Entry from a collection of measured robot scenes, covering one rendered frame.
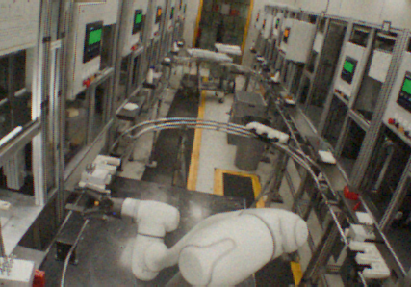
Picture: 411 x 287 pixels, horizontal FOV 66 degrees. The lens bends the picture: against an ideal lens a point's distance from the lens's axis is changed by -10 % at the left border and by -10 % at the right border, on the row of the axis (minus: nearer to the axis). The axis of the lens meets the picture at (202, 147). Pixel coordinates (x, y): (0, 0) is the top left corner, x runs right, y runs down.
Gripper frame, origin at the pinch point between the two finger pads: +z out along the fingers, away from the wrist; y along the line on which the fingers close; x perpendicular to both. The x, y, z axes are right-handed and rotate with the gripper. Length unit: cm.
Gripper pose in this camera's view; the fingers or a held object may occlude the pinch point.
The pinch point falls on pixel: (72, 198)
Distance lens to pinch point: 139.5
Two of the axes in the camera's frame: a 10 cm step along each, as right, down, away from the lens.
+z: -9.8, -1.8, -0.4
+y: 1.8, -9.0, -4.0
